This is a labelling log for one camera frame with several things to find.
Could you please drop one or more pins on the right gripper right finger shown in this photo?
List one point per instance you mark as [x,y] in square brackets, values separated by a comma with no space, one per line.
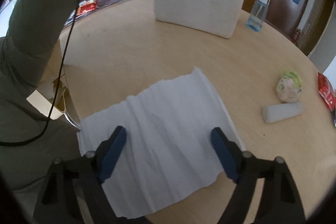
[280,200]

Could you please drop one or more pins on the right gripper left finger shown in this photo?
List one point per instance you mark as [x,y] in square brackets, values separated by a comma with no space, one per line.
[57,201]

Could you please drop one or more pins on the white foam stick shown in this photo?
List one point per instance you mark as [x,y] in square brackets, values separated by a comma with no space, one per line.
[276,113]

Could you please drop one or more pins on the green white plastic bag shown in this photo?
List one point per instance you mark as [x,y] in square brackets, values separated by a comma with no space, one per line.
[289,87]

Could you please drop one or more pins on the white paper tissue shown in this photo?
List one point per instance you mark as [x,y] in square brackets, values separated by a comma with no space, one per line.
[168,153]

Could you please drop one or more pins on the red snack packet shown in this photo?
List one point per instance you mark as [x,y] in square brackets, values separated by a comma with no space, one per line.
[326,91]

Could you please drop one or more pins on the red fire extinguisher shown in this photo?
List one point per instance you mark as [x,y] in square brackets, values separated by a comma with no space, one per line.
[296,36]

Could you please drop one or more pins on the blue spray bottle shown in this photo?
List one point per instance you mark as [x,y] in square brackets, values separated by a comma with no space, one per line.
[258,15]

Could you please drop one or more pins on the red orange packet on side table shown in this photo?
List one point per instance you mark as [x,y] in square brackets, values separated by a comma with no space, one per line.
[86,6]

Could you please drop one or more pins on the grey green sleeve arm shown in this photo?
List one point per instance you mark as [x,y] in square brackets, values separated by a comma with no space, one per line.
[29,141]

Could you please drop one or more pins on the patterned side table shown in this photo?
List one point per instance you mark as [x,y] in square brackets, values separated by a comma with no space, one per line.
[100,5]

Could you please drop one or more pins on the dark brown entrance door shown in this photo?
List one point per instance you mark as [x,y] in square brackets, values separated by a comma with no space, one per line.
[285,15]

